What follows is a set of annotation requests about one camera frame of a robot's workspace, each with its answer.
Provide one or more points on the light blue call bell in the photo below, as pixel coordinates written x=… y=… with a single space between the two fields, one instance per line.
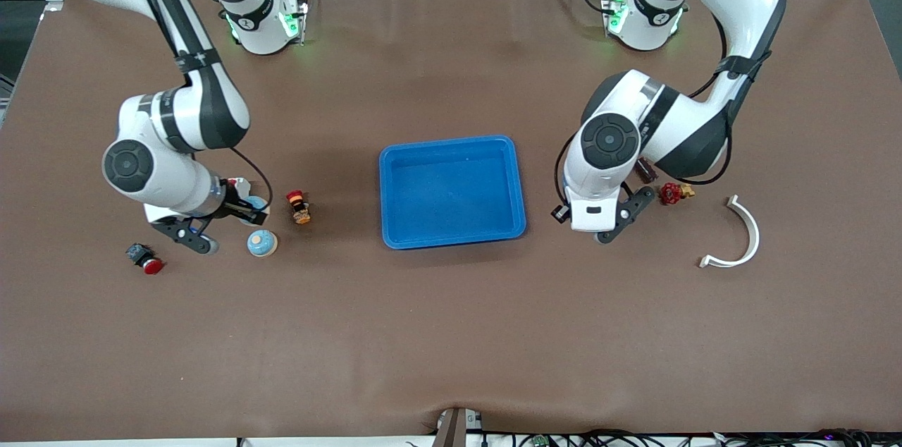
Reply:
x=262 y=244
x=255 y=221

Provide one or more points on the black cylindrical capacitor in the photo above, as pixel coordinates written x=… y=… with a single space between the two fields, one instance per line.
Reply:
x=645 y=172

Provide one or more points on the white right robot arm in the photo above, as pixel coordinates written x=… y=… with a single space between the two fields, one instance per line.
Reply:
x=176 y=182

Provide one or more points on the white red circuit breaker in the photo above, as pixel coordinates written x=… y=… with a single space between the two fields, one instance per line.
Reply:
x=243 y=182

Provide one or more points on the red mushroom push button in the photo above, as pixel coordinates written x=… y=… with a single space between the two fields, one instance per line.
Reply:
x=144 y=260

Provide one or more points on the blue plastic tray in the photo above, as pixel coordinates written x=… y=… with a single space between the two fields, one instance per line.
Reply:
x=451 y=221

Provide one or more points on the brown table cover mat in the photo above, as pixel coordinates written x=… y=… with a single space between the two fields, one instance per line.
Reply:
x=451 y=334

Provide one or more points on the orange emergency stop switch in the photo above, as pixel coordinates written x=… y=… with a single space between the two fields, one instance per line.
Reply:
x=299 y=209

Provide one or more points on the white curved plastic bracket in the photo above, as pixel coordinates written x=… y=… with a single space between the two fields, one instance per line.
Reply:
x=756 y=235

